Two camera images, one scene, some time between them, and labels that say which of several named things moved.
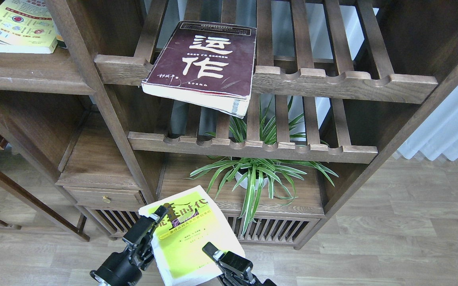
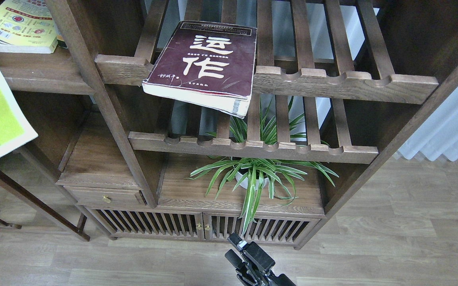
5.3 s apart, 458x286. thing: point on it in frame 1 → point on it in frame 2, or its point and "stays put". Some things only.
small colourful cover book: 19,26 stays put
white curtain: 454,128 stays put
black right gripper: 237,269 → 253,277
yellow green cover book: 192,220 → 0,127
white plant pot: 244,184 stays put
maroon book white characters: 210,63 stays put
